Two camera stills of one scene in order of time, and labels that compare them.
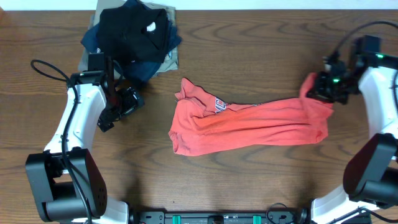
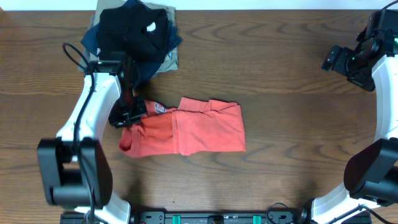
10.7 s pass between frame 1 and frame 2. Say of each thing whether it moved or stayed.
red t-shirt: moved
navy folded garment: stayed
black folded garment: stayed
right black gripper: moved
